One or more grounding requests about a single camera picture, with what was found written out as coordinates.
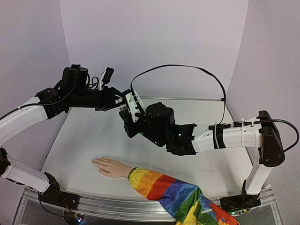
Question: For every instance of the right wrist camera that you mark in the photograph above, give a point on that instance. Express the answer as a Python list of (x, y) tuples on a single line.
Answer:
[(134, 104)]

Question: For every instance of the mannequin hand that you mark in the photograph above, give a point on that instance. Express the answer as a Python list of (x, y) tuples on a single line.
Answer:
[(111, 168)]

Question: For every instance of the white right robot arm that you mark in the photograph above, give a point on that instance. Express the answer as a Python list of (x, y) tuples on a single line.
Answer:
[(219, 173)]

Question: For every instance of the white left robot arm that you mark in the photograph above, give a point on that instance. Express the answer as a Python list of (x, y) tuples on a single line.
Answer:
[(22, 119)]

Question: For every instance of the glitter nail polish bottle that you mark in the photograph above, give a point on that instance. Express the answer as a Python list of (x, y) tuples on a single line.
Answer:
[(124, 108)]

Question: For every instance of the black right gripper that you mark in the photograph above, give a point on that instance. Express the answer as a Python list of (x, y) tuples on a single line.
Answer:
[(131, 123)]

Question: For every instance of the rainbow coloured sleeve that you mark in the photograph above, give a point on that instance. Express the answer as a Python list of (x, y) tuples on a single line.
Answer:
[(185, 202)]

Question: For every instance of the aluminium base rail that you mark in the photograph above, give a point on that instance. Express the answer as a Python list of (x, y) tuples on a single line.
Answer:
[(151, 211)]

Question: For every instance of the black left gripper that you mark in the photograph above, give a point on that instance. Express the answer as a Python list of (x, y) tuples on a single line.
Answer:
[(109, 99)]

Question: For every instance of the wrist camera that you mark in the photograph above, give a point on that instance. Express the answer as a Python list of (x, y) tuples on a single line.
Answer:
[(134, 104), (105, 77)]

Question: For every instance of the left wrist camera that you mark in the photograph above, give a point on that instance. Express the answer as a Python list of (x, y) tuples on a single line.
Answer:
[(105, 77)]

